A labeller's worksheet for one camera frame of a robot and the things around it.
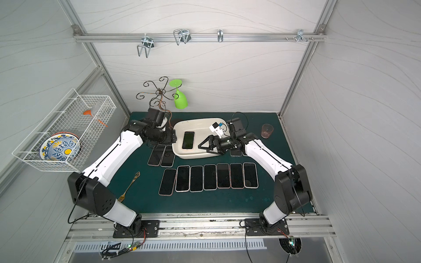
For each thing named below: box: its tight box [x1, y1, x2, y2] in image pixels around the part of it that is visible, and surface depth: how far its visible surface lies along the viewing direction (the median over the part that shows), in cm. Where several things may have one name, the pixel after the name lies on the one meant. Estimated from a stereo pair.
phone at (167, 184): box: [158, 168, 178, 197], surface depth 90 cm
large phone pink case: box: [216, 163, 231, 189], surface depth 92 cm
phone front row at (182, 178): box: [175, 165, 191, 192], surface depth 89 cm
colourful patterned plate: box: [39, 131, 81, 162], surface depth 62 cm
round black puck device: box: [278, 236, 303, 256], surface depth 73 cm
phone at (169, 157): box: [160, 144, 176, 168], surface depth 97 cm
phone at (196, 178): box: [189, 165, 204, 193], surface depth 90 cm
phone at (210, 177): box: [203, 164, 218, 191], surface depth 92 cm
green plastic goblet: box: [168, 79, 189, 110], surface depth 95 cm
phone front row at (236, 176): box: [229, 163, 244, 190], surface depth 93 cm
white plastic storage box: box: [171, 117, 231, 160], surface depth 109 cm
